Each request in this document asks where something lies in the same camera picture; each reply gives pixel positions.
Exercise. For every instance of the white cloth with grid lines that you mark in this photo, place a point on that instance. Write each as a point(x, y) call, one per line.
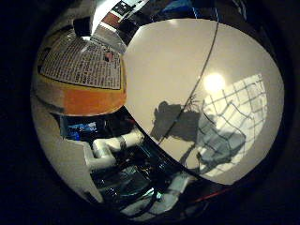
point(243, 103)

